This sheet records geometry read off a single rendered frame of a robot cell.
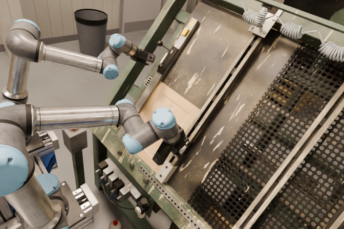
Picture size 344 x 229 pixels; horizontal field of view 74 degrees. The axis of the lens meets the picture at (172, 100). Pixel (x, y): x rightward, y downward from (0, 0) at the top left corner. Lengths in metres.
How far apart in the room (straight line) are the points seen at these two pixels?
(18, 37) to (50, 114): 0.49
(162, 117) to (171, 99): 0.74
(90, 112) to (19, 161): 0.26
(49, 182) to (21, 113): 0.39
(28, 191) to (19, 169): 0.14
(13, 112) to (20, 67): 0.62
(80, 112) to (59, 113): 0.06
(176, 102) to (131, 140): 0.74
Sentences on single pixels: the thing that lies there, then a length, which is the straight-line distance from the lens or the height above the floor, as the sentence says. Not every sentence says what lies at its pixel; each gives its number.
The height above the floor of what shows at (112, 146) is 0.85.
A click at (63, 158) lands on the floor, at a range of 2.74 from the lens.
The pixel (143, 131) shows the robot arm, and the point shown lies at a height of 1.58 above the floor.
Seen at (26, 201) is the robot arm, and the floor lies 1.46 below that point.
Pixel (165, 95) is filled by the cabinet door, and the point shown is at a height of 1.24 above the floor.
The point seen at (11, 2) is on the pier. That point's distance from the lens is 4.16.
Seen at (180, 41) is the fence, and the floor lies 1.53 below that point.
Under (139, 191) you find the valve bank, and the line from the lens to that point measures 1.62.
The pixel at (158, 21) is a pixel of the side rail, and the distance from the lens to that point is 1.71.
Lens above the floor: 2.15
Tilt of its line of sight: 38 degrees down
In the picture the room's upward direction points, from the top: 13 degrees clockwise
